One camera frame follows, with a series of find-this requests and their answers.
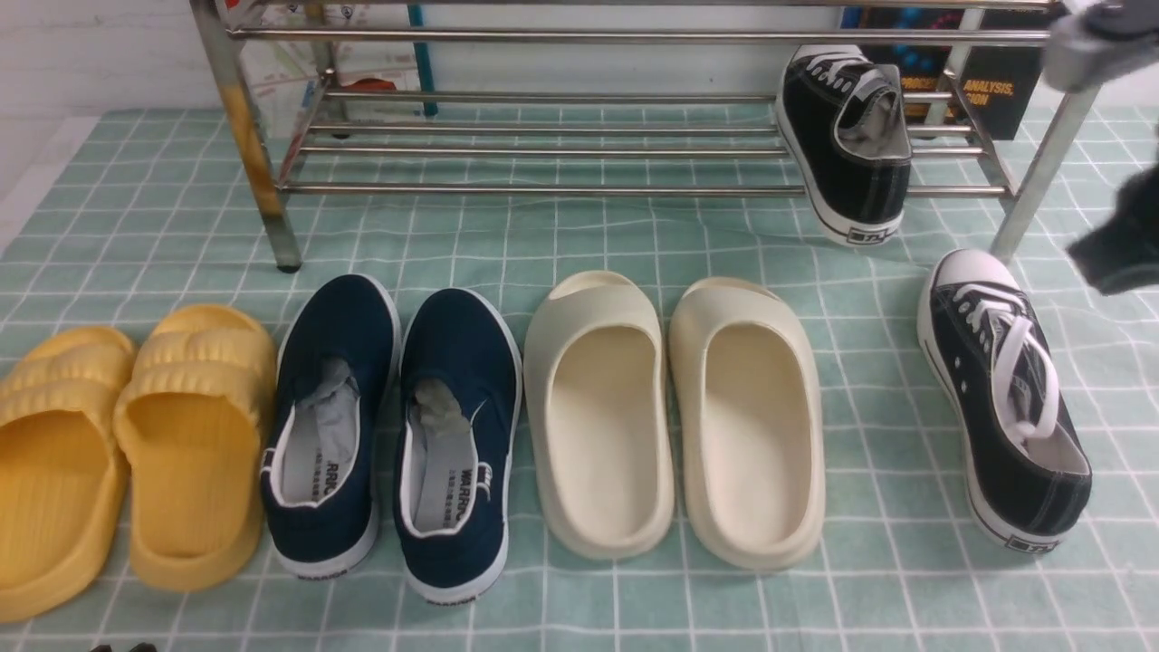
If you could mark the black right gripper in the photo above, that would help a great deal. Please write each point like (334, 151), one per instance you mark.
(1121, 255)

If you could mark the black canvas sneaker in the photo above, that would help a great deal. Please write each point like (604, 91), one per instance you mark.
(842, 118)
(1028, 478)

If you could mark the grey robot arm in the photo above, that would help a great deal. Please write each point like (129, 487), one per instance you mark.
(1105, 42)

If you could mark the right navy slip-on shoe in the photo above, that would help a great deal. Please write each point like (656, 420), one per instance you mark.
(461, 396)

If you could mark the navy slip-on shoe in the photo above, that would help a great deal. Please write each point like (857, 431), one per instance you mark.
(461, 396)
(318, 477)

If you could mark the left navy slip-on shoe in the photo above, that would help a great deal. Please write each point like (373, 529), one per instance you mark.
(318, 477)

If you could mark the metal shoe rack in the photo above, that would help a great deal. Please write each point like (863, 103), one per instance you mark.
(223, 31)

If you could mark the dark book with orange text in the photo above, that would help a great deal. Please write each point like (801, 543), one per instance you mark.
(998, 81)

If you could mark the right cream slipper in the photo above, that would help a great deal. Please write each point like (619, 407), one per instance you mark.
(751, 415)

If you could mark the cream slipper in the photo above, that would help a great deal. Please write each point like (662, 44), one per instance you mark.
(751, 415)
(595, 391)

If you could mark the left cream slipper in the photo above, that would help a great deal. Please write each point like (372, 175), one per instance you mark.
(595, 391)

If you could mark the teal vertical pole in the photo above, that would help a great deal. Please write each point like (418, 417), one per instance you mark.
(424, 67)

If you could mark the white box with red print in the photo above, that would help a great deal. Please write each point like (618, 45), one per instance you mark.
(282, 75)

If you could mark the right yellow slipper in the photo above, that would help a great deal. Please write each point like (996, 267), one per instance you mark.
(192, 423)

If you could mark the yellow slipper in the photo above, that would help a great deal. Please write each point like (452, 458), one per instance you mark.
(192, 423)
(63, 476)

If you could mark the green checkered tablecloth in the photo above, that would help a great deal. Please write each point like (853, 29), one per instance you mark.
(124, 218)

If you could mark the left yellow slipper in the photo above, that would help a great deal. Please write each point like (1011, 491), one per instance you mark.
(63, 476)

